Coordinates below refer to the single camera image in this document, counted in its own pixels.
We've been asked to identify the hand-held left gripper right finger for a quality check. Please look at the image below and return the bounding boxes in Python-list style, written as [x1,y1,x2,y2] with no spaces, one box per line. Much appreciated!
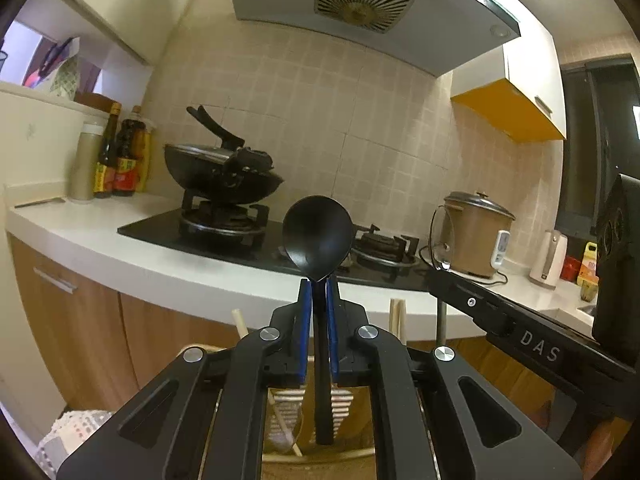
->
[326,280,583,480]

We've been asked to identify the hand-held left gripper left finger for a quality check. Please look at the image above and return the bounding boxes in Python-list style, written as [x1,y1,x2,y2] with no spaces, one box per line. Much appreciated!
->
[57,280,313,480]

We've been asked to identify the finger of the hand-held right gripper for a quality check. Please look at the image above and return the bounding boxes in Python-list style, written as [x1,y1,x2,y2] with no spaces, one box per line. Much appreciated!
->
[425,269,511,336]

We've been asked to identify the yellow slotted utensil basket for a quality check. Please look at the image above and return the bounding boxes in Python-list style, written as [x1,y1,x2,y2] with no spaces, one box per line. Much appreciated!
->
[182,342,431,480]

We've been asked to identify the black plastic spoon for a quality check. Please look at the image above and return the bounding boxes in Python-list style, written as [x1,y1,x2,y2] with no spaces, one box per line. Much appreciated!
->
[282,196,353,447]

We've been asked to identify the person's right forearm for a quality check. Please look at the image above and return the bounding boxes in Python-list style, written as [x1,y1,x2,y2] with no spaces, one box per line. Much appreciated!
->
[540,390,633,480]

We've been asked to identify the brown rice cooker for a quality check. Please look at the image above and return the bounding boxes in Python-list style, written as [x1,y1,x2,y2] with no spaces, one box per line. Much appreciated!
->
[432,191,516,278]

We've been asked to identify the white electric kettle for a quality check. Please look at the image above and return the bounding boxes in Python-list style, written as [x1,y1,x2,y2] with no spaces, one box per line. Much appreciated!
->
[530,230,568,288]

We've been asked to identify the dark window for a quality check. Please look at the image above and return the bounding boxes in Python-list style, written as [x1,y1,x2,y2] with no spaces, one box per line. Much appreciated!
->
[555,57,640,241]

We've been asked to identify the black gas stove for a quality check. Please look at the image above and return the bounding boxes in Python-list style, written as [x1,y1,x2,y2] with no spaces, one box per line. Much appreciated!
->
[117,190,436,291]

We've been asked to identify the black wok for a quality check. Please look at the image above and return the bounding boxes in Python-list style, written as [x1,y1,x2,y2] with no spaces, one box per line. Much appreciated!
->
[165,142,285,208]

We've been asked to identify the wooden base cabinets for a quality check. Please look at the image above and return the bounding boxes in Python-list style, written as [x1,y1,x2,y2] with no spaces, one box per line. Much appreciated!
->
[7,232,556,411]

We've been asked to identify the yellow oil bottle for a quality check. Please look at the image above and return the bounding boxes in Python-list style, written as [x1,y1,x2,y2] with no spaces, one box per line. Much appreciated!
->
[135,120,152,193]

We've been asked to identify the large soy sauce bottle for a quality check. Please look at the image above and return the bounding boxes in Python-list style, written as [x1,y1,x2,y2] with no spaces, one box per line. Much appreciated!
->
[112,106,143,197]

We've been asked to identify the white kitchen countertop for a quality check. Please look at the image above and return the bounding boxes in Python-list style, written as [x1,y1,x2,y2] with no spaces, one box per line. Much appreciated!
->
[5,182,601,341]

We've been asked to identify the slim dark sauce bottle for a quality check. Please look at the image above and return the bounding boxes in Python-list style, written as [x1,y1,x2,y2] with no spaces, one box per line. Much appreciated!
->
[93,102,122,198]

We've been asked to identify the striped woven tablecloth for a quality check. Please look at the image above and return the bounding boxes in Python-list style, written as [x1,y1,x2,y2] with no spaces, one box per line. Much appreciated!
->
[37,410,115,477]

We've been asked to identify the beige canister bottle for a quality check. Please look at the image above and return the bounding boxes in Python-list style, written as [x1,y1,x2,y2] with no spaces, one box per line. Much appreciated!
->
[69,121,105,204]

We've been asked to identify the grey range hood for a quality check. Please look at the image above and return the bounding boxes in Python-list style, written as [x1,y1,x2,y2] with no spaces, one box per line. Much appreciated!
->
[224,0,521,78]

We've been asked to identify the green patterned box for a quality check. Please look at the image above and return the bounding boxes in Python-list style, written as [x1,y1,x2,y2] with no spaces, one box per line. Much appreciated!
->
[50,55,81,98]

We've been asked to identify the black power cable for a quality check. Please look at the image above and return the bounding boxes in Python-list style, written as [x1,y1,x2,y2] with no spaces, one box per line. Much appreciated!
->
[419,242,508,288]

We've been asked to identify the wok lid with black handle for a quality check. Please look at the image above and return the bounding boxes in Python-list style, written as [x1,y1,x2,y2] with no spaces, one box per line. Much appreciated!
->
[166,105,247,161]

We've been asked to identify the white and yellow wall cabinet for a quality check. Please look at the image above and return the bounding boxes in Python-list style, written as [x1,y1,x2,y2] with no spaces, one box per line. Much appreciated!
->
[450,0,568,143]

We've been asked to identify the white paper bag purple handles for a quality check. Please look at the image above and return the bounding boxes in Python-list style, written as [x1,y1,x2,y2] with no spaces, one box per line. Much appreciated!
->
[22,36,81,93]

